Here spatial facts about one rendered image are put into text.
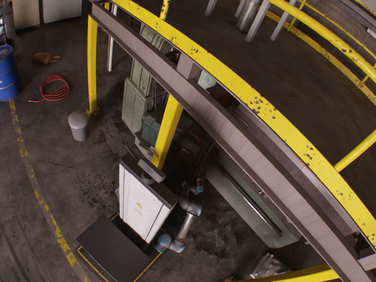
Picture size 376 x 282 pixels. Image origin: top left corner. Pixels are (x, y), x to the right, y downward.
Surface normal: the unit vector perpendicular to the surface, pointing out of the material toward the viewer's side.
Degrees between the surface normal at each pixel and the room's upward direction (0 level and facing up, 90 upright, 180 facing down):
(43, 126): 0
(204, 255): 0
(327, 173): 90
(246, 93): 90
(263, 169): 90
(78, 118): 0
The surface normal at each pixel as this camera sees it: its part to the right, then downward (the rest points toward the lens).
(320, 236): -0.72, 0.39
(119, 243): 0.27, -0.60
